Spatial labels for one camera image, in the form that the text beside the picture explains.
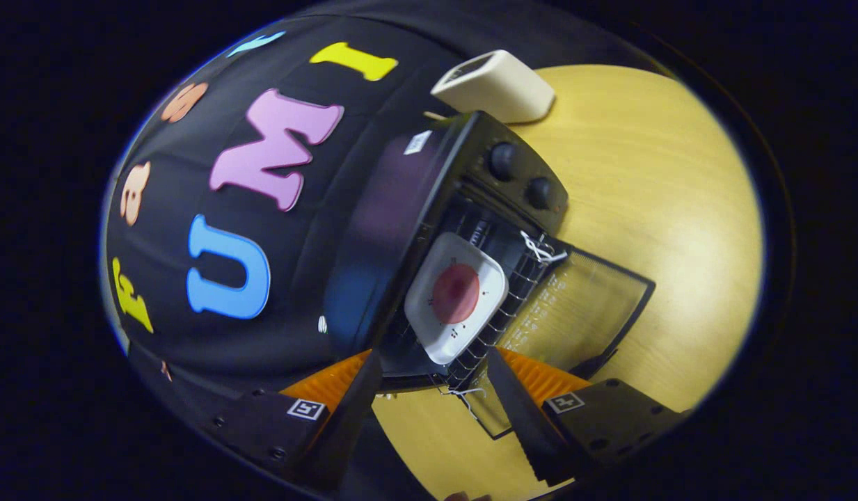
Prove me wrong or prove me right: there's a cream pop-up toaster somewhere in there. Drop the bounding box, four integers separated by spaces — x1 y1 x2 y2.
430 49 556 125

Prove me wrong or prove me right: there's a black toaster oven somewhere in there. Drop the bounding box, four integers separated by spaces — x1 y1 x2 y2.
322 110 656 440

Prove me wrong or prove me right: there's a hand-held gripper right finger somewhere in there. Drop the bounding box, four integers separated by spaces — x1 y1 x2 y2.
486 346 683 486

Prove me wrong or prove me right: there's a white square plate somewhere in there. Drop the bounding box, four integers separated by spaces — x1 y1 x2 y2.
404 232 509 366

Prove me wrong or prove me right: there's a black backdrop cloth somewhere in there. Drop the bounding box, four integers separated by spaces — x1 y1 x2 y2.
103 0 652 446

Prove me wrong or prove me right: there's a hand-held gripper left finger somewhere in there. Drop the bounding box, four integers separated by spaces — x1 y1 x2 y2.
202 348 382 491

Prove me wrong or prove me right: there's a pink round meat slice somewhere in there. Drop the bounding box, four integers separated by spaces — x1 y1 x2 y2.
431 263 481 325

